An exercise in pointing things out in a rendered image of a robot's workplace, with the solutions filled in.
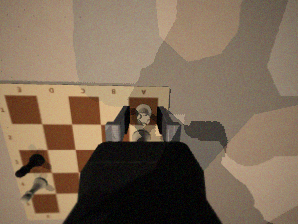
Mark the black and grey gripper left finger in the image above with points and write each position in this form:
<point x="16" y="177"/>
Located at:
<point x="115" y="131"/>

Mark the wooden chessboard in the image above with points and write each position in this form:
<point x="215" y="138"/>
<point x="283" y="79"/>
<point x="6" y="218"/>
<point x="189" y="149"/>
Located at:
<point x="64" y="124"/>

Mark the black chess pawn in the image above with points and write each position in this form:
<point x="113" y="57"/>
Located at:
<point x="35" y="160"/>

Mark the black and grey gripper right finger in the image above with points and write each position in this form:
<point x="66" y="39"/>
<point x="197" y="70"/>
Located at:
<point x="171" y="131"/>

